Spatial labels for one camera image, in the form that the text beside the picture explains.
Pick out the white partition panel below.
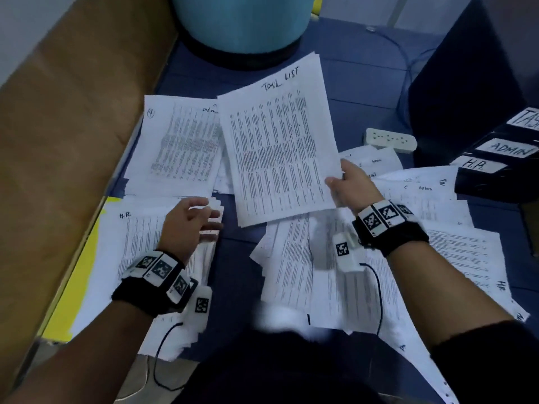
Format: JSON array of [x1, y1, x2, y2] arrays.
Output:
[[320, 0, 481, 34]]

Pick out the person's dark trousers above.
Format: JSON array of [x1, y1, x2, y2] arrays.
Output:
[[172, 319, 539, 404]]

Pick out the thin power cable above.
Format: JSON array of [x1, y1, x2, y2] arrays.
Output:
[[366, 27, 439, 131]]

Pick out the neat stack of printed papers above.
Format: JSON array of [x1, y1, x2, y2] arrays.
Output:
[[124, 95, 229, 199], [212, 151, 237, 195], [70, 193, 226, 362]]

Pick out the pile of printed papers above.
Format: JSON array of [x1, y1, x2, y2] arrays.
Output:
[[250, 145, 532, 404]]

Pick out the person's left hand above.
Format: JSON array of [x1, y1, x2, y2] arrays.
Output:
[[157, 196, 224, 264]]

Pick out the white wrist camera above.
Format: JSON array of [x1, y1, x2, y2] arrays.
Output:
[[185, 286, 214, 333], [332, 232, 365, 273]]

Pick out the white power strip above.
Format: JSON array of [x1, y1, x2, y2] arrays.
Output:
[[364, 127, 419, 154]]

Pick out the person's left forearm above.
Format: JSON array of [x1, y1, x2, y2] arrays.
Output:
[[4, 300, 165, 404]]

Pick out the printed paper sheet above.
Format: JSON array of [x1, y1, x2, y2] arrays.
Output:
[[216, 52, 345, 229]]

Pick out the person's right forearm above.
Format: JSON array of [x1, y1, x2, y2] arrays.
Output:
[[387, 240, 510, 350]]

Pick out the yellow folder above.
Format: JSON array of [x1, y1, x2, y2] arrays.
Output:
[[42, 196, 123, 343]]

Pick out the person's right hand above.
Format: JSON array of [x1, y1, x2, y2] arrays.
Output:
[[325, 158, 384, 217]]

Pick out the black marker wristband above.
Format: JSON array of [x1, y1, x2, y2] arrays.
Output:
[[111, 250, 199, 316], [352, 198, 431, 256]]

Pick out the teal cylindrical barrel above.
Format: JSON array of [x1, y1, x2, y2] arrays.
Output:
[[170, 0, 317, 71]]

